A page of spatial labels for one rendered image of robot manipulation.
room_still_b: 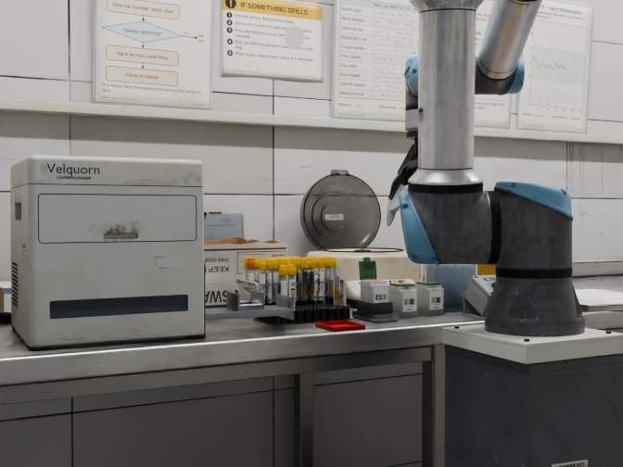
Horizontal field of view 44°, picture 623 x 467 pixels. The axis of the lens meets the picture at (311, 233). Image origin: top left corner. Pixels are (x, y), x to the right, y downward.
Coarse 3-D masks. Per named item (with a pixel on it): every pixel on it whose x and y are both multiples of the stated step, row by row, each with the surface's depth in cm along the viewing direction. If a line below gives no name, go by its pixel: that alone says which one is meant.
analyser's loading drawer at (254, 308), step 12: (228, 300) 139; (252, 300) 141; (276, 300) 144; (288, 300) 139; (216, 312) 133; (228, 312) 133; (240, 312) 134; (252, 312) 135; (264, 312) 136; (276, 312) 137; (288, 312) 139
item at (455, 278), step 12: (432, 264) 167; (444, 264) 167; (456, 264) 167; (468, 264) 168; (432, 276) 166; (444, 276) 166; (456, 276) 167; (468, 276) 168; (444, 288) 166; (456, 288) 167; (444, 300) 166; (456, 300) 167
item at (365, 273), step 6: (366, 258) 156; (360, 264) 155; (366, 264) 156; (372, 264) 157; (360, 270) 155; (366, 270) 156; (372, 270) 156; (360, 276) 155; (366, 276) 156; (372, 276) 156
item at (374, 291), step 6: (366, 282) 153; (372, 282) 152; (378, 282) 152; (384, 282) 153; (366, 288) 153; (372, 288) 151; (378, 288) 151; (384, 288) 152; (366, 294) 153; (372, 294) 151; (378, 294) 151; (384, 294) 152; (366, 300) 153; (372, 300) 151; (378, 300) 151; (384, 300) 152
